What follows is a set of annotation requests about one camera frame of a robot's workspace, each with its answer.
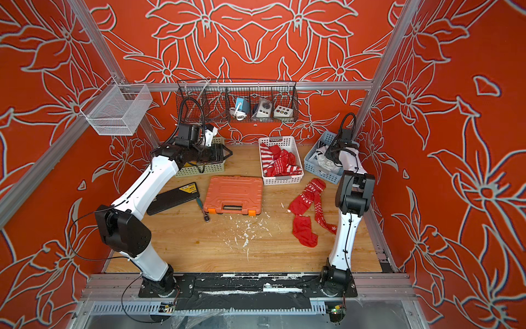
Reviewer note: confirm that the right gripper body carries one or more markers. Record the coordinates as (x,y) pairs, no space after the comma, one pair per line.
(331,153)

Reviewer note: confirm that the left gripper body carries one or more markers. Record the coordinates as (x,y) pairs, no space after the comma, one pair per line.
(204,153)

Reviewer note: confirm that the white black striped crew sock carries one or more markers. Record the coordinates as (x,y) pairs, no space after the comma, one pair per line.
(325,163)

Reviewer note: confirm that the red christmas sock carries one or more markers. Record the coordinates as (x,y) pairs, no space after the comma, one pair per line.
(285,164)

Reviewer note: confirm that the red white striped sock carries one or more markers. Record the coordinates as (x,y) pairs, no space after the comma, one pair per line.
(267,160)

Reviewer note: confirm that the red snowflake sock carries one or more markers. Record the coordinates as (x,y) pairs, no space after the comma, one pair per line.
(320,218)

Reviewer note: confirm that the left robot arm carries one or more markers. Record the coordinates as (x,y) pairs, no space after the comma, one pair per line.
(120,225)

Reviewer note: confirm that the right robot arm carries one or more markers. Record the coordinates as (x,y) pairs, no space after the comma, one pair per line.
(353,199)

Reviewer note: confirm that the green plastic basket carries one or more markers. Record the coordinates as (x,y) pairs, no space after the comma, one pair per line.
(205,167)

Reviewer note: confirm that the blue plastic basket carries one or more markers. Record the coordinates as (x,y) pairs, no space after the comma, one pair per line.
(315,162)

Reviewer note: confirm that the white plastic basket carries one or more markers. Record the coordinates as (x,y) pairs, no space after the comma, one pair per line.
(276,144)

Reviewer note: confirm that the black yellow bit box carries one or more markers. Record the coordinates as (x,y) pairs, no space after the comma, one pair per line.
(173,198)

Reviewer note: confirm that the white power adapter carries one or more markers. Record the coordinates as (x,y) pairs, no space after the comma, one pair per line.
(241,109)

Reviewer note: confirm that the orange plastic tool case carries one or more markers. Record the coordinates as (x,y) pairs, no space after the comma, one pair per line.
(240,195)

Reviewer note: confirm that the ratchet wrench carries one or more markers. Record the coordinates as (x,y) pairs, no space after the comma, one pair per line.
(204,212)

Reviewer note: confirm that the white button box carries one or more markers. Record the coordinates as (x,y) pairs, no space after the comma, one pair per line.
(283,113)

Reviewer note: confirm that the white socket cube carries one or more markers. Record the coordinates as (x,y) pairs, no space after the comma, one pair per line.
(263,109)

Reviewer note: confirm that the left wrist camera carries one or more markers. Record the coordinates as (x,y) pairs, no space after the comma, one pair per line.
(210,132)

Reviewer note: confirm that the black wire wall basket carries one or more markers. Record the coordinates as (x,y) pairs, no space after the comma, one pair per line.
(210,100)

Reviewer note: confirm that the white wire wall basket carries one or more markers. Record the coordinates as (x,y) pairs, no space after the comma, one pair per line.
(117,112)

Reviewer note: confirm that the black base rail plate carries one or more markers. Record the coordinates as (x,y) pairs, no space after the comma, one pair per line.
(253,292)

